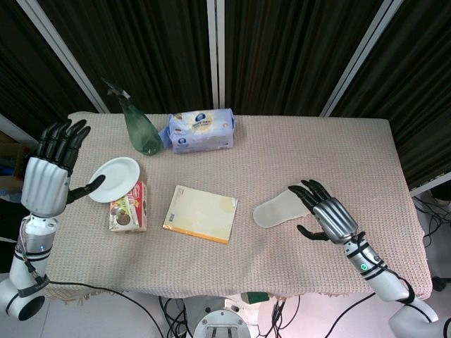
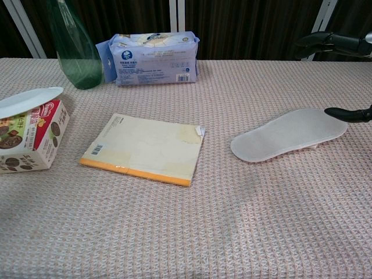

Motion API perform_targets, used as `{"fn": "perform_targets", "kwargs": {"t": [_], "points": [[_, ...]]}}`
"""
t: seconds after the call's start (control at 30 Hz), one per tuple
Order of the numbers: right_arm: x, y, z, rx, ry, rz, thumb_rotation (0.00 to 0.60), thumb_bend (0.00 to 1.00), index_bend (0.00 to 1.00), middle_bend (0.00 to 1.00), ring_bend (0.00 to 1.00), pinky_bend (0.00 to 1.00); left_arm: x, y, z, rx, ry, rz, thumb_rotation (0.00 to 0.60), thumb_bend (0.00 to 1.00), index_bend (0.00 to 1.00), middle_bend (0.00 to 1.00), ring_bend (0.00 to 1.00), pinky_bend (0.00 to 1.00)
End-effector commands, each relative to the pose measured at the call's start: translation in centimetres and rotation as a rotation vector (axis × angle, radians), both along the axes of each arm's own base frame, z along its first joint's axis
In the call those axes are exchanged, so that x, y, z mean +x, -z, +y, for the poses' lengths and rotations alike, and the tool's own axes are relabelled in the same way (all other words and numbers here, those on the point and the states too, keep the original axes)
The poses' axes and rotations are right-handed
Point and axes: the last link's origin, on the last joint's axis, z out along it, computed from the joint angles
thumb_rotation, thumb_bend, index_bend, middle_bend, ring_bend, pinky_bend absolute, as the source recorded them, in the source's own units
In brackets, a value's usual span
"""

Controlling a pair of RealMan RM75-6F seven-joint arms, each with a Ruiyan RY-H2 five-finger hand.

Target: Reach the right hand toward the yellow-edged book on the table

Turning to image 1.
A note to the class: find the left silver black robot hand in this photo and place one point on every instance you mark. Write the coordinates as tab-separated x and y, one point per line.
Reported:
45	179

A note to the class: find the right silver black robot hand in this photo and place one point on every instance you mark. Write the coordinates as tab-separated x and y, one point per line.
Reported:
333	216

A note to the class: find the white round plate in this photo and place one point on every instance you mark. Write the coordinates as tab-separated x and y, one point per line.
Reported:
114	179

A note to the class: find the red cookie box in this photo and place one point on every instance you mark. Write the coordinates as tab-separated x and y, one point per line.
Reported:
128	209

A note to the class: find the blue white tissue pack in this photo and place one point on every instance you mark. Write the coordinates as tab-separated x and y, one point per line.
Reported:
201	130

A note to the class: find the white partition frame post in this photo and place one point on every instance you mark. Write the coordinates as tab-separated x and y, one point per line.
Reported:
363	56
216	53
65	53

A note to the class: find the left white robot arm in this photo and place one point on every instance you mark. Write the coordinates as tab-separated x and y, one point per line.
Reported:
26	264

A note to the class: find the round silver robot base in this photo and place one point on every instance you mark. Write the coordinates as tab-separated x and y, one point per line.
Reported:
220	324

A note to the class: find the beige knitted tablecloth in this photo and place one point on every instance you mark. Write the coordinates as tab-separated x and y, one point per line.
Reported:
246	169

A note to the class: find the beige shoe insole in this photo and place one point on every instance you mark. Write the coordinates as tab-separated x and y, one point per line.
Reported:
282	207

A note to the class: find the yellow notebook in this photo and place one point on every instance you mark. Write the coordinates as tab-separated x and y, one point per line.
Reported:
201	213

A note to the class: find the green plastic spray bottle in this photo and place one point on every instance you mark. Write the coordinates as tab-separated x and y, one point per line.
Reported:
139	123

